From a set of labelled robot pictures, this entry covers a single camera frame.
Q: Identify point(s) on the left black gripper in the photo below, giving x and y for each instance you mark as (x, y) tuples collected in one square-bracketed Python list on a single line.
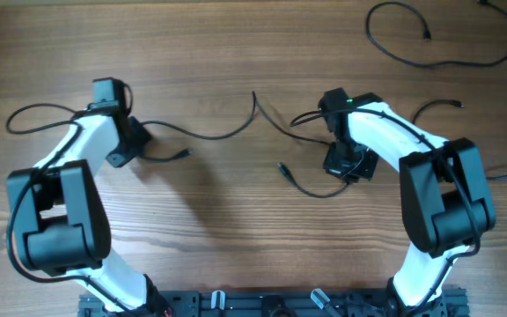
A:
[(118, 158)]

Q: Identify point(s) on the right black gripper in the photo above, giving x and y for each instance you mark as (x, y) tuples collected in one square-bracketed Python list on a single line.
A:
[(366, 171)]

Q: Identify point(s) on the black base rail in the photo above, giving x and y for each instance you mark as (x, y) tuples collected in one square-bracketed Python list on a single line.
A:
[(280, 303)]

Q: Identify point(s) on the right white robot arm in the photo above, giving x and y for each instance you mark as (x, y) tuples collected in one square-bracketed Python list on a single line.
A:
[(446, 205)]

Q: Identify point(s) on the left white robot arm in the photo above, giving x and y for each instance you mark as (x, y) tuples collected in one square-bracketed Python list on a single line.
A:
[(58, 228)]

